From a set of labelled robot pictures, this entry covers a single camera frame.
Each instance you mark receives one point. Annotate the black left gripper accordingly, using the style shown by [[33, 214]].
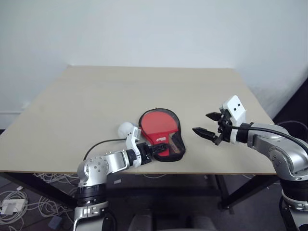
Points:
[[145, 154]]

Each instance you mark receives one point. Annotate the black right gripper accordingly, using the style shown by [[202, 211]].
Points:
[[224, 131]]

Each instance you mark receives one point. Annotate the red black paddle case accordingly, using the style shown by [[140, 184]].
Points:
[[158, 140]]

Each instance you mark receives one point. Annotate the red table tennis paddle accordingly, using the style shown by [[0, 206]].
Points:
[[157, 121]]

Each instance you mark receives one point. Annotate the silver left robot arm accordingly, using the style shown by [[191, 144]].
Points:
[[103, 163]]

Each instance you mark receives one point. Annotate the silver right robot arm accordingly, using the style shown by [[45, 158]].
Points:
[[279, 149]]

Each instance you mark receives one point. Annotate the dark grey floor adapter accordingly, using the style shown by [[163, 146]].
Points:
[[55, 222]]

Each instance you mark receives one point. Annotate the white power adapter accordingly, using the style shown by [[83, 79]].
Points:
[[12, 206]]

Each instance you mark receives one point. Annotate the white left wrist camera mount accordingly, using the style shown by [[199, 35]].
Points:
[[131, 137]]

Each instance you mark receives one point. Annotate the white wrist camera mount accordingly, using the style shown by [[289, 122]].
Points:
[[237, 108], [131, 137]]

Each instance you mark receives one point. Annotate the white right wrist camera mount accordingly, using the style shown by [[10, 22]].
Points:
[[237, 108]]

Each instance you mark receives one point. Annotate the black metal table frame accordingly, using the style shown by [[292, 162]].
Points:
[[36, 187]]

